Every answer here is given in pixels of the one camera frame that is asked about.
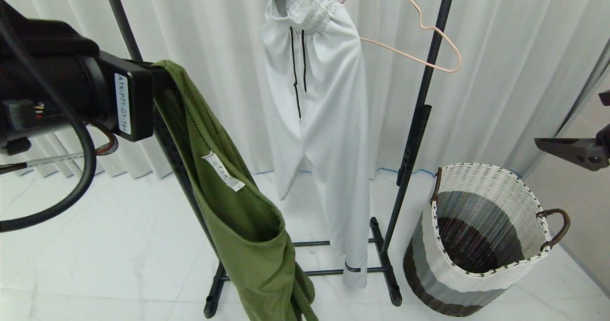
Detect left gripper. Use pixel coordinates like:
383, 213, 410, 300
0, 0, 155, 146

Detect pink clothes hanger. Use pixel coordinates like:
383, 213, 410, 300
341, 0, 463, 73

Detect pale grey shorts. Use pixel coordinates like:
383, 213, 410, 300
260, 0, 371, 289

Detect green garment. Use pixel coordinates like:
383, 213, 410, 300
152, 60, 319, 321

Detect white laundry basket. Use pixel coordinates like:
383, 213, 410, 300
403, 163, 571, 318

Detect black clothes rack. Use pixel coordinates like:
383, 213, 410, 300
100, 0, 459, 319

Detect white curtain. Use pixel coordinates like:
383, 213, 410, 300
0, 0, 610, 180

